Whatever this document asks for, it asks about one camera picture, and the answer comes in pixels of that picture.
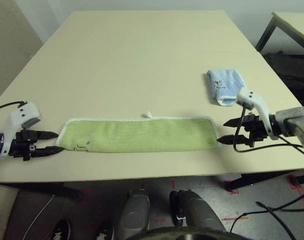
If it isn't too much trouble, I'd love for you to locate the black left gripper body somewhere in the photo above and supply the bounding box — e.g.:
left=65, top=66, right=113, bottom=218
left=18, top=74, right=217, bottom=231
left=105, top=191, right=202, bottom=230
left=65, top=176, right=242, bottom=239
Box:
left=9, top=129, right=42, bottom=162

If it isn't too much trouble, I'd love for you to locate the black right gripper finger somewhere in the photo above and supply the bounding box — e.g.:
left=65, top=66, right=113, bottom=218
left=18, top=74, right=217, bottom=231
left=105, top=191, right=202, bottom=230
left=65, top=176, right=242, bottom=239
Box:
left=223, top=118, right=245, bottom=129
left=216, top=134, right=247, bottom=146

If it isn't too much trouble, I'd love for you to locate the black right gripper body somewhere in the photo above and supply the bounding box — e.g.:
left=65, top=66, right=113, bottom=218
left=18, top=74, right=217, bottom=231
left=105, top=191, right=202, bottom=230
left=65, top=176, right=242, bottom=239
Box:
left=243, top=113, right=273, bottom=148

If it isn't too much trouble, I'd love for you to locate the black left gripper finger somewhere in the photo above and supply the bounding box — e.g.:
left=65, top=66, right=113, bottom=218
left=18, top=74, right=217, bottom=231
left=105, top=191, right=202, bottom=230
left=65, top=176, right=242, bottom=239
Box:
left=37, top=131, right=60, bottom=141
left=31, top=146, right=66, bottom=158

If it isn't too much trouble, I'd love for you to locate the green towel with white trim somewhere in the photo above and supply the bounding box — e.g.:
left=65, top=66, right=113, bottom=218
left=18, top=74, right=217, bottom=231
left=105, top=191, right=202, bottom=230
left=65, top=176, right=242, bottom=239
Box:
left=56, top=110, right=219, bottom=153

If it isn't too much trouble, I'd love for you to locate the folded blue towel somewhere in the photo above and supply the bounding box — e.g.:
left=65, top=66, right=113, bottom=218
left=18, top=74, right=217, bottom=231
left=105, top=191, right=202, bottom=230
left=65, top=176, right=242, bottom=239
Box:
left=206, top=69, right=248, bottom=107

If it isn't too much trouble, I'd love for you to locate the black table leg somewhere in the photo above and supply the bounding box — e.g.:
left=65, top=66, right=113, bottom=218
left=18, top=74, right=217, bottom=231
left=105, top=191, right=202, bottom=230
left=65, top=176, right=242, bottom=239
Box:
left=0, top=182, right=84, bottom=201
left=226, top=171, right=304, bottom=192

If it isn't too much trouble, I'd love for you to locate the black white sneaker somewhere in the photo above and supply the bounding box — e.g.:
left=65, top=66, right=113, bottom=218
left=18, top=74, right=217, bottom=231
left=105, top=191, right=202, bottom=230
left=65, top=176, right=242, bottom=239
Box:
left=52, top=219, right=73, bottom=240
left=96, top=222, right=116, bottom=240

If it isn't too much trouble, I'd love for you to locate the grey robot right leg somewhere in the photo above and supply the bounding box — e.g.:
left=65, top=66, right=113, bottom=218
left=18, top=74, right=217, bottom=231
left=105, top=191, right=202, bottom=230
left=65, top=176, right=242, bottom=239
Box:
left=169, top=189, right=225, bottom=240

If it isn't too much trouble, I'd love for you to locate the grey robot leg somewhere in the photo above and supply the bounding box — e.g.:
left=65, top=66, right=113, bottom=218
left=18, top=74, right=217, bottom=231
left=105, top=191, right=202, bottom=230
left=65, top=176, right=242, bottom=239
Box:
left=169, top=189, right=225, bottom=240
left=116, top=188, right=151, bottom=240

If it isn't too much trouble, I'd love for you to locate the grey robot left leg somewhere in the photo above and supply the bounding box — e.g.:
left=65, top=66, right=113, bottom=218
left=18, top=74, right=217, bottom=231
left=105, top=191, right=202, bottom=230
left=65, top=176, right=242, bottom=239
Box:
left=116, top=188, right=151, bottom=240

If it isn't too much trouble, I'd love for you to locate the side table with black legs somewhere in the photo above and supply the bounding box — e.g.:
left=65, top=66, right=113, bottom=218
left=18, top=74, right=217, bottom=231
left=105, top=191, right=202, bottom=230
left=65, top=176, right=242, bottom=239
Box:
left=254, top=11, right=304, bottom=55

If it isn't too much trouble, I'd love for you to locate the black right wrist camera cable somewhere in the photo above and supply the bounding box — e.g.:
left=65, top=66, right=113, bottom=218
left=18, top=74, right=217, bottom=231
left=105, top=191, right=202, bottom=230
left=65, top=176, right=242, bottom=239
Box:
left=233, top=106, right=304, bottom=161

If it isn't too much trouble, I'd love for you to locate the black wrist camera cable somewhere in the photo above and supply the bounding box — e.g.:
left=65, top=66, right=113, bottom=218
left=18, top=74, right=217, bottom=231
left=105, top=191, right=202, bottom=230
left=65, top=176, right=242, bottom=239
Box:
left=233, top=106, right=304, bottom=161
left=0, top=100, right=27, bottom=113

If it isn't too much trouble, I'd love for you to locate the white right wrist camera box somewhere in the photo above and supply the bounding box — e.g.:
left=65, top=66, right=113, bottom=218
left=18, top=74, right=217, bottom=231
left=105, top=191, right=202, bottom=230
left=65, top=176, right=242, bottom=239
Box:
left=235, top=87, right=279, bottom=141

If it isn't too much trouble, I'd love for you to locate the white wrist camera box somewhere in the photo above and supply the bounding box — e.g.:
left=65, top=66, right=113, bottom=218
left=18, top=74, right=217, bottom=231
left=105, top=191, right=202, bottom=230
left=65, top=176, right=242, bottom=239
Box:
left=235, top=87, right=279, bottom=141
left=0, top=101, right=42, bottom=161

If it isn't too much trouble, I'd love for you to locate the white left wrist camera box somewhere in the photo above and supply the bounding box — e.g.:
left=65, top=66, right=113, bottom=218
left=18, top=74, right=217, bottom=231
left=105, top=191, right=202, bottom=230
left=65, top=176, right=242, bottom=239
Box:
left=0, top=101, right=42, bottom=161

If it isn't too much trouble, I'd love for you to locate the black left wrist camera cable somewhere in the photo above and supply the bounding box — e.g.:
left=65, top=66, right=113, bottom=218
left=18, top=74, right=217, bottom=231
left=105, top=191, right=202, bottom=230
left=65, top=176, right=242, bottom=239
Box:
left=0, top=100, right=27, bottom=113

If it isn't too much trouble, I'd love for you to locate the thin white floor cable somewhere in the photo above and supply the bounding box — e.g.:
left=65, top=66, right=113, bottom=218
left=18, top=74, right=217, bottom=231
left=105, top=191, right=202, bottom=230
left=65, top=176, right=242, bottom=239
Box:
left=34, top=195, right=55, bottom=226

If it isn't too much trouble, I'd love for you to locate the black hanging cable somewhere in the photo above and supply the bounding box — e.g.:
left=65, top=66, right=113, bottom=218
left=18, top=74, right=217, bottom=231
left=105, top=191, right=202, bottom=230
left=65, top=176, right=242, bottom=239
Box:
left=229, top=189, right=304, bottom=240

